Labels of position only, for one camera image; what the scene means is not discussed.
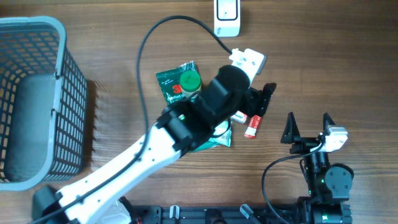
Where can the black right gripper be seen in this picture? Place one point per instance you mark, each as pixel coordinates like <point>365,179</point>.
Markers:
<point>291,135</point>

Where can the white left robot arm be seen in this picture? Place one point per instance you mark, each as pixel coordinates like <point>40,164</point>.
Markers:
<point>182,127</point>

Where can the light green tissue packet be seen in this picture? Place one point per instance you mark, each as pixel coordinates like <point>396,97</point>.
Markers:
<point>223,134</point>

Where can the white barcode scanner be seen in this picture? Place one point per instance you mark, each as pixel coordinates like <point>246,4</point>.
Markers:
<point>227,18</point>

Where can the small red sachet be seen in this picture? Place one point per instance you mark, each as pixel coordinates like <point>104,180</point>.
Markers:
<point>252,127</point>

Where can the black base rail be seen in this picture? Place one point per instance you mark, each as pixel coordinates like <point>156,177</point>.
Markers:
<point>124,212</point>

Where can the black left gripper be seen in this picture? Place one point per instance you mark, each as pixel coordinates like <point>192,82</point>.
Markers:
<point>259,100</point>

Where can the green lid jar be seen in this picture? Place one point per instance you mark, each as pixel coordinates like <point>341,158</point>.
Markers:
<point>190,82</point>

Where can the small red white box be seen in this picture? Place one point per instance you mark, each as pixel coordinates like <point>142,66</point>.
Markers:
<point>239,117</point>

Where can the green 3M gloves packet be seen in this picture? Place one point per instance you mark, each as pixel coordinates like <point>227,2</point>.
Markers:
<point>169,82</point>

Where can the grey plastic shopping basket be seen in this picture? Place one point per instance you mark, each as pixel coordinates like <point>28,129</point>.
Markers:
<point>43,104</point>

